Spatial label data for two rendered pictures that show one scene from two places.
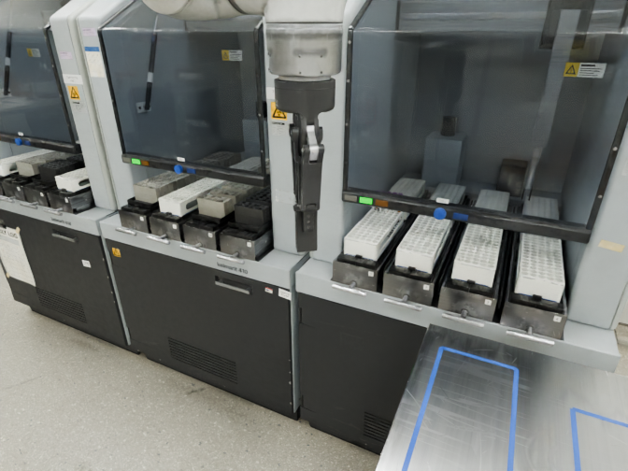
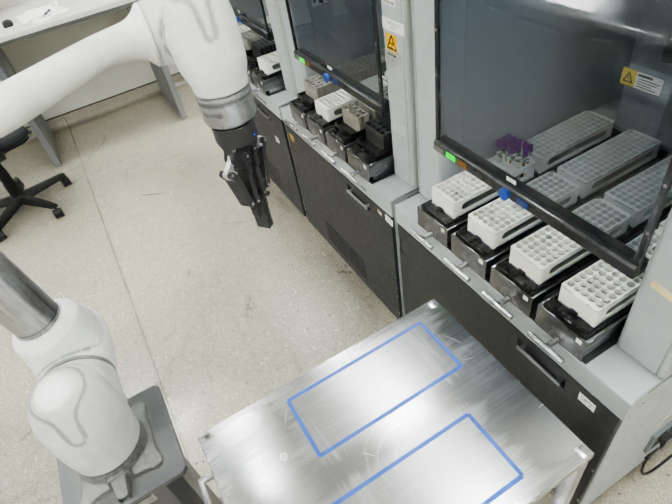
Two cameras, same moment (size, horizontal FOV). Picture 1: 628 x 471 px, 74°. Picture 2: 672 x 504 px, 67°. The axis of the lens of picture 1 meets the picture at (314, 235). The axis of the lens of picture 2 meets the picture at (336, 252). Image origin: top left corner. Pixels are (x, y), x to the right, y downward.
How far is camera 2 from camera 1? 0.70 m
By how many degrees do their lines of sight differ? 38
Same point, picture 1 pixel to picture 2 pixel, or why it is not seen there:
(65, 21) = not seen: outside the picture
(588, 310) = (637, 347)
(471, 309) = (513, 298)
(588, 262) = (639, 298)
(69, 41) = not seen: outside the picture
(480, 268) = (530, 262)
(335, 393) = not seen: hidden behind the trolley
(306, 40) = (206, 109)
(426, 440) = (337, 380)
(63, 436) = (246, 272)
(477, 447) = (365, 400)
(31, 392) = (238, 231)
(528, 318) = (556, 328)
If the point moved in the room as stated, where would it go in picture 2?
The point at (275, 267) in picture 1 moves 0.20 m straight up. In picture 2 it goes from (381, 194) to (376, 141)
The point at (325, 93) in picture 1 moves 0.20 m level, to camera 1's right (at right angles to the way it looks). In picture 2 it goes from (233, 138) to (333, 164)
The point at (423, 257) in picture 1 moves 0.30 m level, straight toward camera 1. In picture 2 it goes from (487, 231) to (401, 297)
